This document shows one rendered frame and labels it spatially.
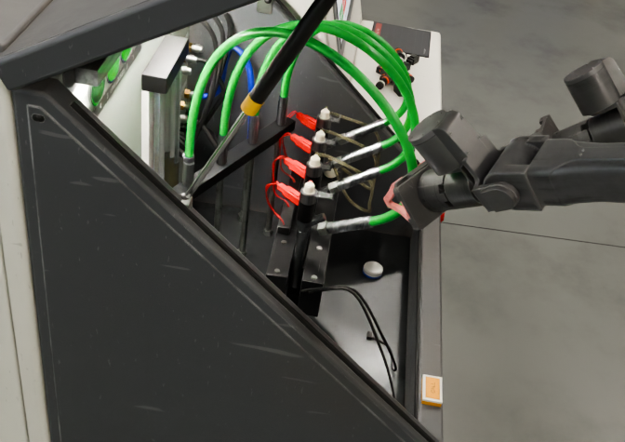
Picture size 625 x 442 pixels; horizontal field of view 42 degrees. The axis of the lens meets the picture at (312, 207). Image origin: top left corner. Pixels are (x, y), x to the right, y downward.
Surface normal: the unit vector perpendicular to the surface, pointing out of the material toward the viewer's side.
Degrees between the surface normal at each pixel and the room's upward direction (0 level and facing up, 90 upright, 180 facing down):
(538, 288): 0
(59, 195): 90
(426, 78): 0
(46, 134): 90
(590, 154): 36
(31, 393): 90
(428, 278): 0
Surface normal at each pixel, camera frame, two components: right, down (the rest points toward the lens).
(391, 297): 0.12, -0.79
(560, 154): -0.48, -0.73
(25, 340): -0.11, 0.59
